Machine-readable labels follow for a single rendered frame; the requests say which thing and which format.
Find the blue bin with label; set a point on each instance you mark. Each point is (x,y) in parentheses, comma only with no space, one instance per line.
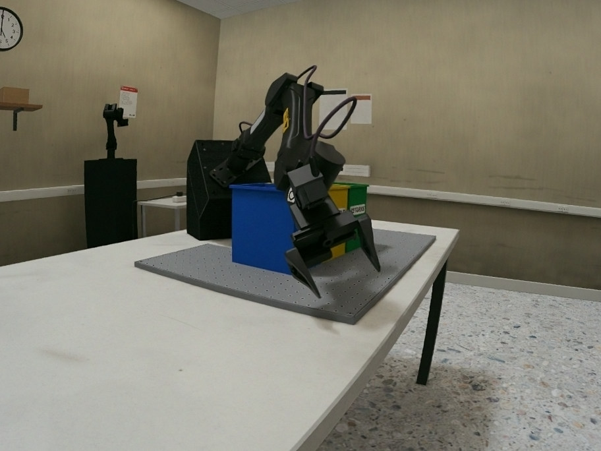
(261,227)

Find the green bin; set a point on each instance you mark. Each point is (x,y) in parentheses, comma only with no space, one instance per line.
(356,202)

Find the yellow open bin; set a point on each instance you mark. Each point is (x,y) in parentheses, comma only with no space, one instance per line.
(339,195)

